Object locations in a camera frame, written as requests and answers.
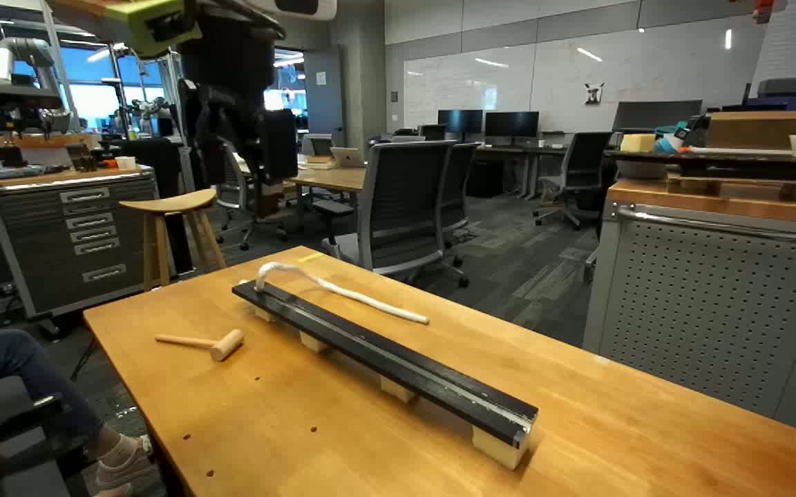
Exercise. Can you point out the brown wooden box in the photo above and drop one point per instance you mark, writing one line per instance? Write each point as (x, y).
(766, 128)

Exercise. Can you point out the small wooden mallet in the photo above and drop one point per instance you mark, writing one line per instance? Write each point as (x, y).
(226, 345)

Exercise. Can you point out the dark grey box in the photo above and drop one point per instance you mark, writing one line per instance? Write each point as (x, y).
(780, 92)

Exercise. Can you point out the metal shelving rack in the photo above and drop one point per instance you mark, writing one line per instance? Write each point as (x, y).
(13, 92)

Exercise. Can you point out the grey seat cushion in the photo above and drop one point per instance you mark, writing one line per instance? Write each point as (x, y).
(2, 423)

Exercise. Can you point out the grey drawer cabinet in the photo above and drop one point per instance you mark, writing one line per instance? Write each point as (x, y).
(77, 237)

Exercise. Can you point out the white cup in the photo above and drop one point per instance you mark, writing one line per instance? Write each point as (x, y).
(126, 163)

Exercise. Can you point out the black office chair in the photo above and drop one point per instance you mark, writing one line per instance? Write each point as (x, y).
(584, 165)

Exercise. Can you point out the wooden stool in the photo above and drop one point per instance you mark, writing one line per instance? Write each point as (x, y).
(172, 201)

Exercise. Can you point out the teal object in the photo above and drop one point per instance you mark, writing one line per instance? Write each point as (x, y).
(672, 139)

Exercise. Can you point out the person's leg in jeans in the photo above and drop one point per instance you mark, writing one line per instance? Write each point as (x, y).
(13, 361)

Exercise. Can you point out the grey monitor back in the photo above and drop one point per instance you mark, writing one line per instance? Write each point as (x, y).
(657, 113)

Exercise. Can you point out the wooden office desk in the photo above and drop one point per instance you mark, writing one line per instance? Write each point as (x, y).
(334, 175)

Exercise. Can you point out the silver-armed office chair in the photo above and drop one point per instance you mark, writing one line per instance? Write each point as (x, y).
(244, 183)

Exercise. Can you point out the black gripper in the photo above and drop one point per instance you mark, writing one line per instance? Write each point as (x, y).
(231, 55)

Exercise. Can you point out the long black rail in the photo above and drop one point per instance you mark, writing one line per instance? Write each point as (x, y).
(399, 367)

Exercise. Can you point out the grey mesh office chair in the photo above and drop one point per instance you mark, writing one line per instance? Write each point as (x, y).
(403, 201)

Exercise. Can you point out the wall whiteboard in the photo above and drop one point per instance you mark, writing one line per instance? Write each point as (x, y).
(553, 73)

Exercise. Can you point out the pale wooden support block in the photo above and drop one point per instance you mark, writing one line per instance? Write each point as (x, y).
(498, 447)
(399, 390)
(314, 342)
(260, 312)

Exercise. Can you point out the black computer monitor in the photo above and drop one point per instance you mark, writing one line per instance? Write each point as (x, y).
(459, 121)
(512, 121)

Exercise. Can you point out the grey perforated wood-top cabinet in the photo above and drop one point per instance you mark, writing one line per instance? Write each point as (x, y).
(712, 305)

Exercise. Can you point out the light sneaker shoe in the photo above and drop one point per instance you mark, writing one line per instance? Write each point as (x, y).
(122, 465)

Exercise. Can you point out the dark office chair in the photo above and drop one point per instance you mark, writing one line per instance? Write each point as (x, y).
(459, 183)

